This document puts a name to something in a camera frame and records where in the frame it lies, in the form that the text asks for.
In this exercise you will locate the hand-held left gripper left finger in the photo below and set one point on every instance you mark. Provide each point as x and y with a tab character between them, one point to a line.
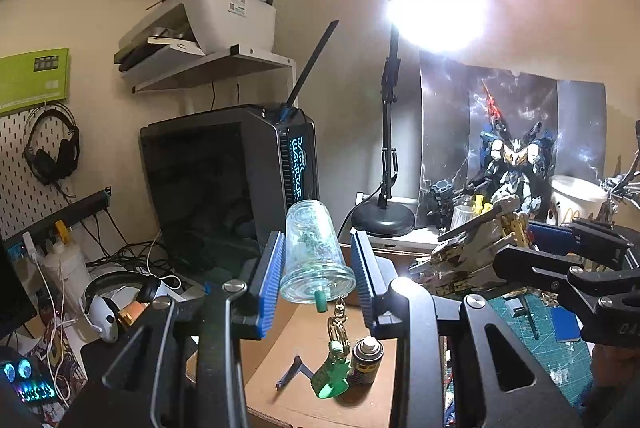
270	284

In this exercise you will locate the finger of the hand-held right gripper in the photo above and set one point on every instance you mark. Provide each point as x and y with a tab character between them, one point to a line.
550	229
530	260

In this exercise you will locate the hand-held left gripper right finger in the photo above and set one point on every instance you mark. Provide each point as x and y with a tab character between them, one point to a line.
361	284

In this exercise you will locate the gold and white model parts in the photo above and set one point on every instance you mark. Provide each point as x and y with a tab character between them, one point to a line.
462	253

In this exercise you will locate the white paper cup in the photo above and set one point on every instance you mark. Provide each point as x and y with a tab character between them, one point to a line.
577	203

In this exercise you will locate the blue sanding block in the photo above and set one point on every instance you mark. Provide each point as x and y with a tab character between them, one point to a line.
567	325

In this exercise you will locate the black desk lamp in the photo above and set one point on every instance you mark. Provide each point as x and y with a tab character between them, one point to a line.
384	218

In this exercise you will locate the cardboard box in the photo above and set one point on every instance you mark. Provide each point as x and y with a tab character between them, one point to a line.
290	358

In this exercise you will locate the small spray can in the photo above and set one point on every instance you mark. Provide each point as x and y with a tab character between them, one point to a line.
366	360

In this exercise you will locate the small clear plastic cup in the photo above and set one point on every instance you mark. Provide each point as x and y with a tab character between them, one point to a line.
462	218

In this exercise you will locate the silver winged model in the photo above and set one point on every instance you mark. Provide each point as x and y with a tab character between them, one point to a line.
622	190

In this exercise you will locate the green cutting mat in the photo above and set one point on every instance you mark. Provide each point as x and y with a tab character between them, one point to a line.
540	358

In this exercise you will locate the dark blue clip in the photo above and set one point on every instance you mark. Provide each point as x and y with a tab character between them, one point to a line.
295	373

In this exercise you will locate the small dark robot model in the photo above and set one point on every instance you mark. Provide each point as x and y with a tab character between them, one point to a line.
440	203

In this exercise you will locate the white and blue robot model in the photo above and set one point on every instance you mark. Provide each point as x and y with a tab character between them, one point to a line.
520	118

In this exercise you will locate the black computer tower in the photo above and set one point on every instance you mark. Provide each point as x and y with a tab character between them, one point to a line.
210	178

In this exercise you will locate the white headphones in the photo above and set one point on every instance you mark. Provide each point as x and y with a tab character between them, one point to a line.
107	315

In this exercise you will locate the white plastic bottle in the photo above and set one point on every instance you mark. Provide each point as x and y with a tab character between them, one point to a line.
67	275

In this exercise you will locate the black power strip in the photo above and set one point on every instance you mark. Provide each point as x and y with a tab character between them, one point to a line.
65	215

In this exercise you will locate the black antenna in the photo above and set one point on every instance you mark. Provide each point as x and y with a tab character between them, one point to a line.
312	63

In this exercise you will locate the black headphones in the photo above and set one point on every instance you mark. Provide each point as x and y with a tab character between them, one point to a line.
50	158

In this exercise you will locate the black monitor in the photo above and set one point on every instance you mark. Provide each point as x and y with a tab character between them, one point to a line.
12	293

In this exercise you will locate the white pegboard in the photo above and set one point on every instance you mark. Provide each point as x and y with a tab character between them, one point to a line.
20	208

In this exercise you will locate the white printer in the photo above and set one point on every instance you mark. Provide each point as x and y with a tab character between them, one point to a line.
215	13

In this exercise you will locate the green flat box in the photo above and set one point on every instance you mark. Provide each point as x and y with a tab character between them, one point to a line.
32	81

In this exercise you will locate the white wall shelf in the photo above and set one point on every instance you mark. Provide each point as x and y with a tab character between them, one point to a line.
220	63

